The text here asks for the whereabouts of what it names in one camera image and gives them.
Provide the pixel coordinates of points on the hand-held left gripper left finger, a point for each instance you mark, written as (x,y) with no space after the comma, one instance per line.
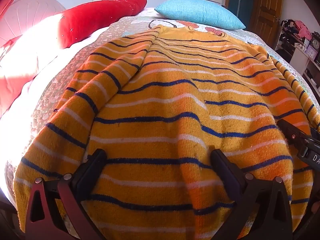
(93,170)

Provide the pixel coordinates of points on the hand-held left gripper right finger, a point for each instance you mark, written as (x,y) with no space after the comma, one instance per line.
(223,170)

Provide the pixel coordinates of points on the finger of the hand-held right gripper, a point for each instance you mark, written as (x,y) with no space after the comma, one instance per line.
(291,132)

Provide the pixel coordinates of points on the yellow striped knit sweater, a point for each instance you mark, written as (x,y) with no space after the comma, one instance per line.
(160,105)

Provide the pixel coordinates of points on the pile of clothes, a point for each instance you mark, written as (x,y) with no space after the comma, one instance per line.
(300,27)

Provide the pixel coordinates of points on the white side cabinet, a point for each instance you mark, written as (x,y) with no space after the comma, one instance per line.
(298,60)

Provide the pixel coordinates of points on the purple table clock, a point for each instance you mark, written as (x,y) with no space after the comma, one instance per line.
(310,51)

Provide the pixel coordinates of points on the open storage shelf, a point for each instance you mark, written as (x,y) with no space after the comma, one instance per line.
(285,42)

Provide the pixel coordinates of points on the black table clock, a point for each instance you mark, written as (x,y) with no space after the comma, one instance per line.
(316,41)

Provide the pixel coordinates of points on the bed with patterned quilt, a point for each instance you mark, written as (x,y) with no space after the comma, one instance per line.
(62,80)

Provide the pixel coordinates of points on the red blanket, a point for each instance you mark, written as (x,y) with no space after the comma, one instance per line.
(12,92)

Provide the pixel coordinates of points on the brown wooden door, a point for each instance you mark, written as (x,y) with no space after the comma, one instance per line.
(267,10)

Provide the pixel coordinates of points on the teal hanging cloth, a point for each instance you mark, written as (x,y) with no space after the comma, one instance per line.
(241,0)

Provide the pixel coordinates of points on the light blue knit pillow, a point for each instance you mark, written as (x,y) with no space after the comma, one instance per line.
(197,12)

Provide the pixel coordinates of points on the red velvet pillow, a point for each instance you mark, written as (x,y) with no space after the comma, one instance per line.
(100,17)

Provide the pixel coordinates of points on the white headboard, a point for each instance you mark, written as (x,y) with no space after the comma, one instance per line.
(25,15)

